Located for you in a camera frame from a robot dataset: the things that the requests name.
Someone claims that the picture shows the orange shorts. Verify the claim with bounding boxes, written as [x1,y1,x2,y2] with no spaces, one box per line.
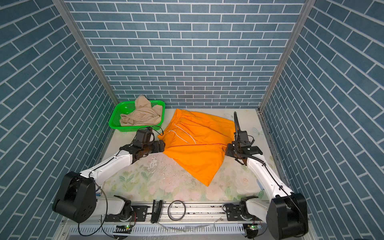
[159,109,235,187]

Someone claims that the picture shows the right circuit board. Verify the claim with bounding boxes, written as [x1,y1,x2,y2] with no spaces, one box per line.
[243,224,261,235]

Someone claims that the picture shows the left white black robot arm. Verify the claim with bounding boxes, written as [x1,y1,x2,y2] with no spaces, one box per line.
[52,140,165,223]

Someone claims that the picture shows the left circuit board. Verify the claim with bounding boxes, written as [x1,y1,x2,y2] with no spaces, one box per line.
[113,225,133,235]

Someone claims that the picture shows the corner aluminium post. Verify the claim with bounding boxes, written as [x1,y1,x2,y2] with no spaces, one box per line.
[52,0,119,105]
[259,0,316,113]

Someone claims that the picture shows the left corner aluminium post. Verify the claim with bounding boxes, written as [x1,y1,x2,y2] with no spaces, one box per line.
[52,0,119,105]

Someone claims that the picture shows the beige shorts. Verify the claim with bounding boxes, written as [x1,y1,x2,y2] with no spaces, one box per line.
[120,95,163,127]

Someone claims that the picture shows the green plastic basket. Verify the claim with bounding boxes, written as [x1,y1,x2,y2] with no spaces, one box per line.
[109,100,166,132]

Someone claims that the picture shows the black clamp bracket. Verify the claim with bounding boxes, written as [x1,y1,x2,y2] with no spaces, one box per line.
[151,200,163,224]

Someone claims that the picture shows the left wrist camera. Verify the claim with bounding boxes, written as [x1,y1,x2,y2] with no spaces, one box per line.
[132,127,154,148]

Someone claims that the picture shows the black cable ring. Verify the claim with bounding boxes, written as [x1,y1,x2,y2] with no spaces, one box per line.
[167,200,187,222]

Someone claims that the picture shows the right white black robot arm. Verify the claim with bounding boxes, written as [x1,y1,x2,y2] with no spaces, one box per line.
[226,130,309,240]

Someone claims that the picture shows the right corner aluminium post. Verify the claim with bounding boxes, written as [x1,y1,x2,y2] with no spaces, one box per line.
[259,0,316,113]

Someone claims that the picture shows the circuit board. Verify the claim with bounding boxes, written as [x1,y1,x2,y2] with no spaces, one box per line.
[113,225,133,235]
[243,224,261,235]

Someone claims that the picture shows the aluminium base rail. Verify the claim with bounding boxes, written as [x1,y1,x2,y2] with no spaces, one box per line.
[52,201,319,240]

